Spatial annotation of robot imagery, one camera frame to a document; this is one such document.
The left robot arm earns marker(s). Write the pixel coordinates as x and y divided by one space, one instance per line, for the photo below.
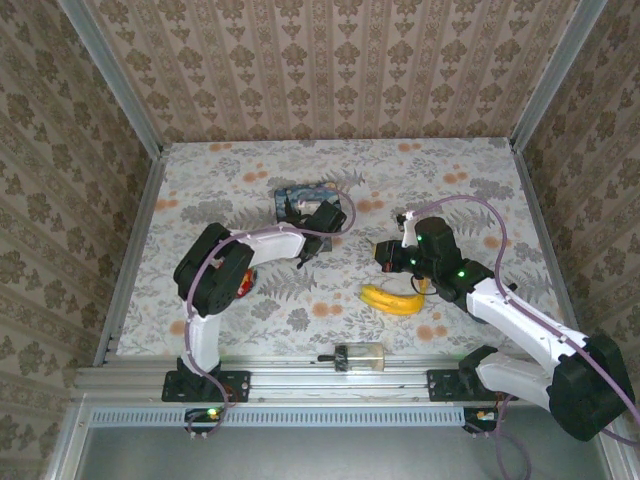
220 280

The yellow banana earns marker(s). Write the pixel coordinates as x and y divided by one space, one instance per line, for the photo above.
395 302

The clear jar with black lid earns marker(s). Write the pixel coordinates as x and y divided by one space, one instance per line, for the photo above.
362 356

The black controller board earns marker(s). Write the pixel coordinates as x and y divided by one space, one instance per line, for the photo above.
205 417
480 417

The grey metal panel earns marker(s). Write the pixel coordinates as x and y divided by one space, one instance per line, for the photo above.
300 455

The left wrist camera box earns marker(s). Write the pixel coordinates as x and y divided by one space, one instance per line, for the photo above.
307 204

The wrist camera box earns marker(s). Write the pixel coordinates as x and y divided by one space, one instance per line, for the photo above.
409 230
307 204

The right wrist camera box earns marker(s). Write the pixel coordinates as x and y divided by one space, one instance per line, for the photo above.
409 230

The aluminium side rail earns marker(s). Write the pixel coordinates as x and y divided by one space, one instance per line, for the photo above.
537 215
145 215

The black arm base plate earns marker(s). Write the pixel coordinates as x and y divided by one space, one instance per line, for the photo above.
442 386
235 387

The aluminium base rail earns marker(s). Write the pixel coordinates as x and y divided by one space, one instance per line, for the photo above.
325 385

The aluminium frame post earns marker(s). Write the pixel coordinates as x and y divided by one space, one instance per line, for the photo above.
555 75
115 80

